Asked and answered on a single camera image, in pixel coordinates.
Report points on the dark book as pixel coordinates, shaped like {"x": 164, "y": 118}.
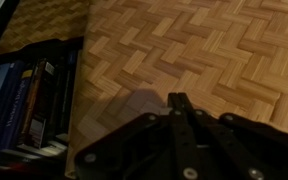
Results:
{"x": 42, "y": 100}
{"x": 62, "y": 100}

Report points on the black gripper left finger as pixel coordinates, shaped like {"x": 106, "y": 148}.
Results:
{"x": 134, "y": 146}

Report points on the reddish brown book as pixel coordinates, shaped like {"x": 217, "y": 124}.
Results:
{"x": 29, "y": 100}

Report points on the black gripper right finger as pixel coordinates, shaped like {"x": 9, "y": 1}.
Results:
{"x": 250, "y": 150}

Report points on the black cube bookshelf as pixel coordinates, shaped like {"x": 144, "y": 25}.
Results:
{"x": 34, "y": 48}

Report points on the blue Modern Digital textbook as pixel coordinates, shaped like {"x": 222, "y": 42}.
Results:
{"x": 14, "y": 110}

